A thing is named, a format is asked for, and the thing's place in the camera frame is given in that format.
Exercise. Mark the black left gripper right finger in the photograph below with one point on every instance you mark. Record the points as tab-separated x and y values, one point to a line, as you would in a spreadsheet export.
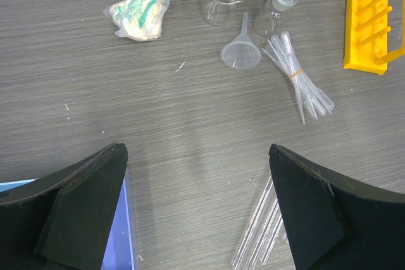
333	221

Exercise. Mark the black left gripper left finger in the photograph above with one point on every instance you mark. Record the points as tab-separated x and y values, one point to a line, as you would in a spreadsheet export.
79	206

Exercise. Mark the clear glass test tube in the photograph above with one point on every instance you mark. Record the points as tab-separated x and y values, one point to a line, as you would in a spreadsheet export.
270	242
264	232
251	226

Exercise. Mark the yellow test tube rack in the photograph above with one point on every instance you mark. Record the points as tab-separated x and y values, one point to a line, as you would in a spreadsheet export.
366	46

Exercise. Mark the blue three-compartment organizer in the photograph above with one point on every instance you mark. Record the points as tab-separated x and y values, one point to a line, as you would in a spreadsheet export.
118	235

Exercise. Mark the bundle of plastic pipettes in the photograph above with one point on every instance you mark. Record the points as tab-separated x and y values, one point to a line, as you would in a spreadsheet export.
311	100

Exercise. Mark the clear plastic funnel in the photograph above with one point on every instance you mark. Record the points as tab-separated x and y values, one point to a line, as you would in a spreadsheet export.
241	53

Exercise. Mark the crumpled plastic glove packet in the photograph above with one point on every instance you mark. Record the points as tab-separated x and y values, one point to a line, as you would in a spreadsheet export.
139	20

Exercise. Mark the clear glass stoppered bottle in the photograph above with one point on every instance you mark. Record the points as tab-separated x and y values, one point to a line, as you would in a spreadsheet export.
270	14

